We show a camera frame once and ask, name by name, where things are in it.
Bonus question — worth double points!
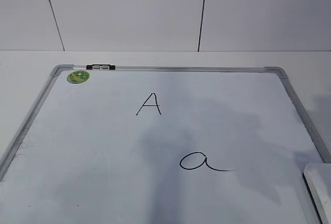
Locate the black silver hanging clip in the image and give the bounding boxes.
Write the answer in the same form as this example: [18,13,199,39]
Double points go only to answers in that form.
[86,64,116,70]

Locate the whiteboard with aluminium frame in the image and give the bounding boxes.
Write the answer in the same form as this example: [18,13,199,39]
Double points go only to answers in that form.
[1,65,330,223]

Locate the white whiteboard eraser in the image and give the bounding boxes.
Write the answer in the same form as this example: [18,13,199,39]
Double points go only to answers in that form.
[303,163,331,224]

